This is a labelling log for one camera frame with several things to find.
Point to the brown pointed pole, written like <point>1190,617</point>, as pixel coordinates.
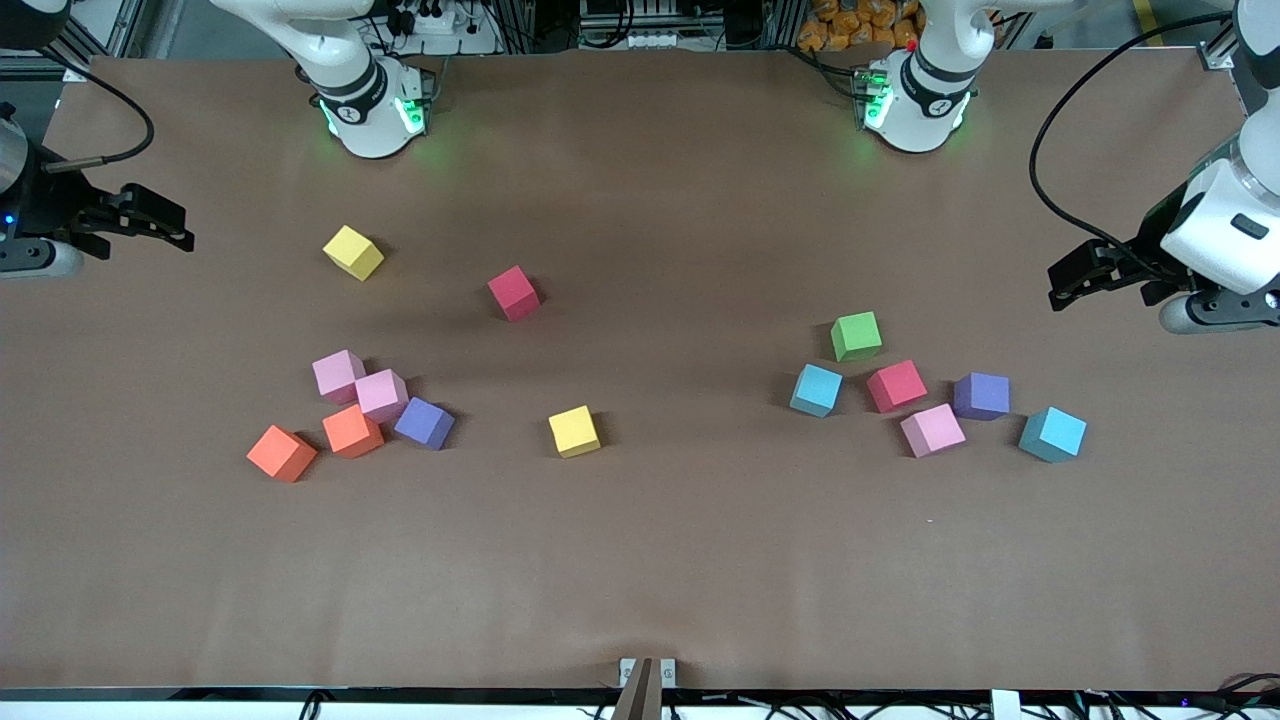
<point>640,695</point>

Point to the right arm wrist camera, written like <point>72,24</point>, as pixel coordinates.
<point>40,260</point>

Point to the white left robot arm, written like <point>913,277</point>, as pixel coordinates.
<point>920,100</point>

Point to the green foam cube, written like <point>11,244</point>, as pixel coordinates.
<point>856,336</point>

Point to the pink foam cube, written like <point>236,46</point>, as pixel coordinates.
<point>932,430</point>
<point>335,372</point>
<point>382,396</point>

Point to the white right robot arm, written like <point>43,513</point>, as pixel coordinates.
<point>365,110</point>

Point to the aluminium frame profile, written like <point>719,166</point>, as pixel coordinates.
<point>1215,55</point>

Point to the light blue foam cube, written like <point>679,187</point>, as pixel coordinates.
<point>816,390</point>
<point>1052,434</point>

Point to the small white block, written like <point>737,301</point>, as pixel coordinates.
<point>1005,705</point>

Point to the red foam cube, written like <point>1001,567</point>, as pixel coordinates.
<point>514,293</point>
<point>897,386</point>

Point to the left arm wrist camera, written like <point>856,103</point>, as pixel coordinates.
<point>1225,312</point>

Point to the yellow foam cube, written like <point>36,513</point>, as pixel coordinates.
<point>353,252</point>
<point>574,431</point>

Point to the orange foam cube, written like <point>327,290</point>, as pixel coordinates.
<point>281,453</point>
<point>352,431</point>

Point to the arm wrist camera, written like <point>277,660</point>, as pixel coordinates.
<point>1225,312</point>
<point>40,260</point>

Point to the grey equipment box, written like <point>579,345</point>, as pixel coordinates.
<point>650,20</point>

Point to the brown paper table cover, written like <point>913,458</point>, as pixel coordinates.
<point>700,560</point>

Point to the pile of orange objects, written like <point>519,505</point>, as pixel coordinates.
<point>850,25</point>

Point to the purple foam cube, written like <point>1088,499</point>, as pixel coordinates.
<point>981,396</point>
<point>424,423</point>

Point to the black table edge rail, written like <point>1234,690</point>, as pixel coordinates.
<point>200,693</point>

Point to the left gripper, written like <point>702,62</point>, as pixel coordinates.
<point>1143,256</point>

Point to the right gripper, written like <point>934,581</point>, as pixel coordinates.
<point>50,212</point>

